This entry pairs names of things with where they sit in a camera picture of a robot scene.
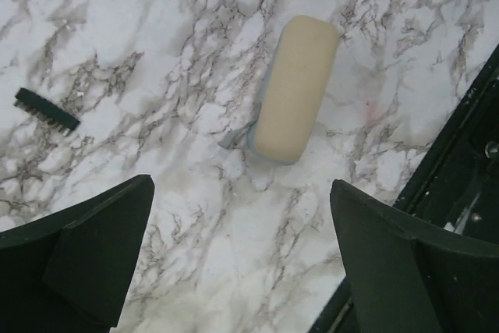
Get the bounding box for beige umbrella sleeve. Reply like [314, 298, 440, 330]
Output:
[218, 15, 340, 165]

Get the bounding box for black pin header strip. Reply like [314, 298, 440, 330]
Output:
[14, 88, 80, 135]

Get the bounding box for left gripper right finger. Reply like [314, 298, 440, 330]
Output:
[330, 180, 498, 332]

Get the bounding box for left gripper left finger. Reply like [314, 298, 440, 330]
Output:
[1, 175, 154, 332]

